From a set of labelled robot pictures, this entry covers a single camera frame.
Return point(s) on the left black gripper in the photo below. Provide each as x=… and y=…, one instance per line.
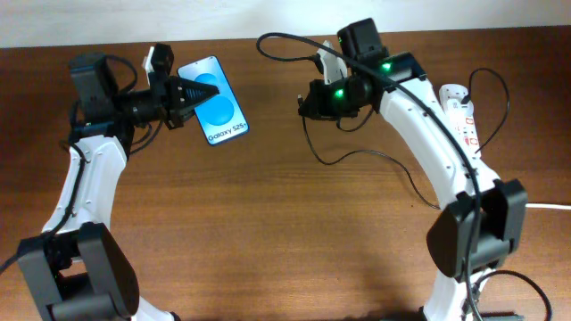
x=168, y=93

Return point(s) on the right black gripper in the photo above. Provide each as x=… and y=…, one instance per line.
x=323, y=110

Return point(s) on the blue screen Galaxy smartphone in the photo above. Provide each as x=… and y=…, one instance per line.
x=220, y=117

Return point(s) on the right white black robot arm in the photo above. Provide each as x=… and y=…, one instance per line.
x=481, y=216

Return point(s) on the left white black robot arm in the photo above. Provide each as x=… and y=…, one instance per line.
x=74, y=269

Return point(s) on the white USB charger plug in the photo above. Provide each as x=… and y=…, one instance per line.
x=455, y=108

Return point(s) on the white power strip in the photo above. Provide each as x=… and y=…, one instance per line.
x=464, y=126

